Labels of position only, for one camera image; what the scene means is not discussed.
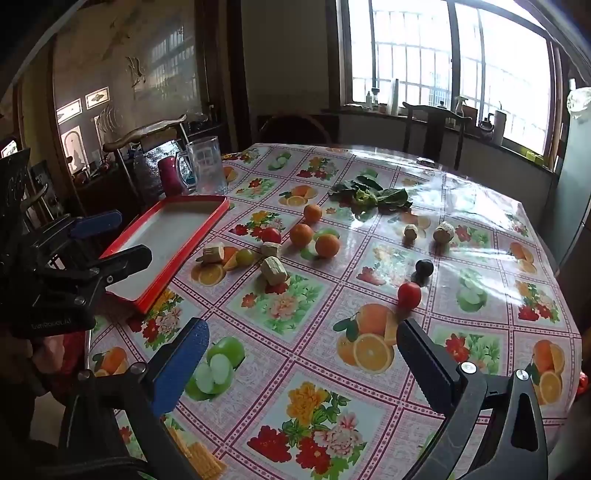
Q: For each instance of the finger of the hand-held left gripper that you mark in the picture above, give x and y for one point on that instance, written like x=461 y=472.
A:
x=124 y=263
x=94 y=225

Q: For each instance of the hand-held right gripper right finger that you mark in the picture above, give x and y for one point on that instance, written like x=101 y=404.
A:
x=427 y=364

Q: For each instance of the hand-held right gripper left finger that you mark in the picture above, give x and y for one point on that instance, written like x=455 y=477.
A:
x=184 y=364

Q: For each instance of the red rectangular tray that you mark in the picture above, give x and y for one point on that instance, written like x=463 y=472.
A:
x=175 y=221

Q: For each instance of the dark purple plum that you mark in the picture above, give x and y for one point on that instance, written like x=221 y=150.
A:
x=424 y=266

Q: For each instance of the green grape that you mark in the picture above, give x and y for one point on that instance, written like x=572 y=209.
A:
x=244 y=256

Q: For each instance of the red tomato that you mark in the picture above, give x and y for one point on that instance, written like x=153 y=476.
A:
x=272 y=235
x=409 y=295

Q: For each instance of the orange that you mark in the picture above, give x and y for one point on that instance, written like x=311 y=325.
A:
x=301 y=234
x=327 y=244
x=313 y=213

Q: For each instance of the person's red garment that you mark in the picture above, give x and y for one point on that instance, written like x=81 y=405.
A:
x=71 y=350

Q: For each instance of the red thermos bottle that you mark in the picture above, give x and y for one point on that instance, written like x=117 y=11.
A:
x=168 y=177

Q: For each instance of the fruit print tablecloth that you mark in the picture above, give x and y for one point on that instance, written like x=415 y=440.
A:
x=323 y=323

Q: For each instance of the clear glass mug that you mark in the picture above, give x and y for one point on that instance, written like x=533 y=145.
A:
x=207 y=166

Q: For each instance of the small pale mushroom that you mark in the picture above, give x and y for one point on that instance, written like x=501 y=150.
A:
x=410 y=230

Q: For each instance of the green leafy vegetable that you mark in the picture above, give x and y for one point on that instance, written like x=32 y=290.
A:
x=364 y=189

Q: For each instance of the round back dark chair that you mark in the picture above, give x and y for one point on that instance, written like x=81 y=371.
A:
x=295 y=129

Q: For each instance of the dark wooden chair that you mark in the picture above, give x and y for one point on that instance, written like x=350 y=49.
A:
x=431 y=134

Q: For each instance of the grey refrigerator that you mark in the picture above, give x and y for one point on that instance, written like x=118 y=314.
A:
x=575 y=184

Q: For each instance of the white jug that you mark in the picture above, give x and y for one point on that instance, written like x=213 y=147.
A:
x=499 y=128

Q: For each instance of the spray bottle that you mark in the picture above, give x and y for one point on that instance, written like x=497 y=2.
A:
x=459 y=107

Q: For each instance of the white paper roll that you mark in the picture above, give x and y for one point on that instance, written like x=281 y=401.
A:
x=393 y=97

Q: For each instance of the white plastic bag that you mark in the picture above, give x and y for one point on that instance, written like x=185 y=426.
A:
x=581 y=99

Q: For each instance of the barred window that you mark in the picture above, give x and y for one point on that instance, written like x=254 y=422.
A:
x=415 y=55

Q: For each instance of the chair with curved wooden rail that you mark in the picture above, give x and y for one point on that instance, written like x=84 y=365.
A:
x=138 y=134

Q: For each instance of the framed wall picture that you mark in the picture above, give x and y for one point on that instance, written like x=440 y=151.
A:
x=97 y=97
x=68 y=110

